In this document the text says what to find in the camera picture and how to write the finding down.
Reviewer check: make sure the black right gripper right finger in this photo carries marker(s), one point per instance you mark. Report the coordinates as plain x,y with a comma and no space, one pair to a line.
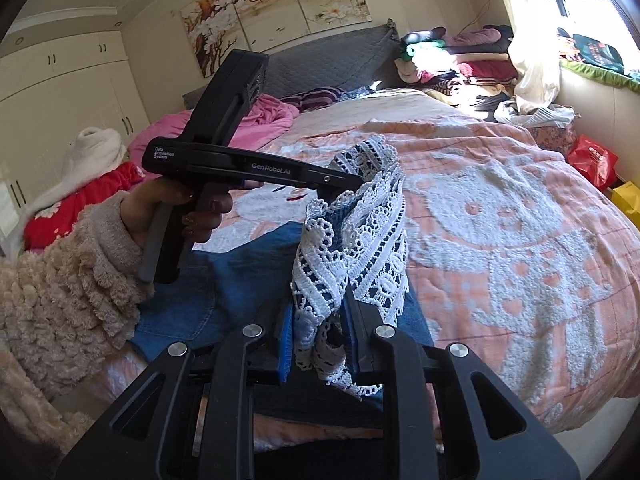
379,354

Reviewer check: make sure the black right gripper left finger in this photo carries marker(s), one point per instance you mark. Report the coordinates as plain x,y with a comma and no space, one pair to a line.
249,354

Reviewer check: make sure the yellow bag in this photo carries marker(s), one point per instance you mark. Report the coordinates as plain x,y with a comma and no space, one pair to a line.
626,198

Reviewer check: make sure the blue jeans with white lace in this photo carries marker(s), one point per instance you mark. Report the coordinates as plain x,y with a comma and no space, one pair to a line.
356,243

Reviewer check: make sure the red shopping bag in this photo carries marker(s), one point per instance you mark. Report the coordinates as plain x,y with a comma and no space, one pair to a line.
594,161

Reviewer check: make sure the red floral garment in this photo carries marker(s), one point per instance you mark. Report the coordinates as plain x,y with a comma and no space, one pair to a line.
56,221

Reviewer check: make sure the white fluffy garment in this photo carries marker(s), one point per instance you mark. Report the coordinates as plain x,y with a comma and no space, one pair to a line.
92,154

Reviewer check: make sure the pile of folded clothes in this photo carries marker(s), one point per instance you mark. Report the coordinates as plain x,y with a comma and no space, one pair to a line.
471,70

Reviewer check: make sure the purple striped garment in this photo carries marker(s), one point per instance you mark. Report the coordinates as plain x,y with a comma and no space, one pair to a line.
315,99

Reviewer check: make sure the peach bear bedspread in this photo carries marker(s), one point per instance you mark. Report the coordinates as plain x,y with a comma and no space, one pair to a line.
511,252

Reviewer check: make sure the fluffy beige sleeve forearm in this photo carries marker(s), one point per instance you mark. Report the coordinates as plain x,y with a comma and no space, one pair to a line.
63,312

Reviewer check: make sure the green window seat cushion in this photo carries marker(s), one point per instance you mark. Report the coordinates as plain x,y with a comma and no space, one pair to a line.
601,75

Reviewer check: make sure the cream curtain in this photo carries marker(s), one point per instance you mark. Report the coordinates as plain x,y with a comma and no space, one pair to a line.
534,52

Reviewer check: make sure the cream built-in wardrobe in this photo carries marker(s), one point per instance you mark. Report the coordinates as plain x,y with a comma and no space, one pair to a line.
49,93

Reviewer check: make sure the floral triptych wall painting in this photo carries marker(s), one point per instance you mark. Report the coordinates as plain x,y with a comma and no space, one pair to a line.
215,27

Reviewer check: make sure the grey quilted headboard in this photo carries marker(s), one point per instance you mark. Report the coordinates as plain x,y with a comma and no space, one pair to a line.
350,61

